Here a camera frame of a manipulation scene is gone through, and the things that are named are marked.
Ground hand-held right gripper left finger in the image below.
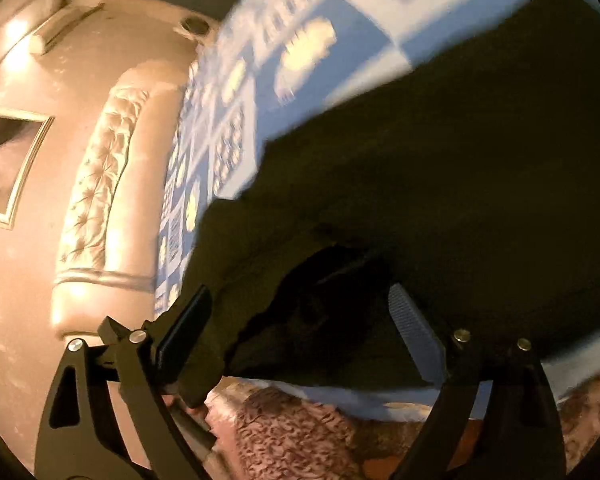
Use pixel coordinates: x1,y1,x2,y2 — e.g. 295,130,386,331
35,285,216,480

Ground small white table fan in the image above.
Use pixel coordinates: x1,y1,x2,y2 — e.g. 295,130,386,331
180,16,211,38

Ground wall air conditioner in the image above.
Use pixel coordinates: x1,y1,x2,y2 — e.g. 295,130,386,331
27,2,106,56

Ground cream tufted headboard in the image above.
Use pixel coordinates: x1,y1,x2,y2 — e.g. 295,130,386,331
50,67,201,341

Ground pink floral cushion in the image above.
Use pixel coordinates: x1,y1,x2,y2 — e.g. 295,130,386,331
205,377,411,480

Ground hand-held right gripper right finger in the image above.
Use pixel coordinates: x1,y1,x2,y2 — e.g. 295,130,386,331
387,282,566,480

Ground blue leaf-patterned bed sheet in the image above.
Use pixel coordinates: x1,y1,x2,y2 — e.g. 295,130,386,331
152,0,588,421

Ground black pants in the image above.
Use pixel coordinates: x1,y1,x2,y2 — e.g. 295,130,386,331
177,0,600,408

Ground framed wall picture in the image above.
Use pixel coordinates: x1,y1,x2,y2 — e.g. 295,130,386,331
0,102,56,231

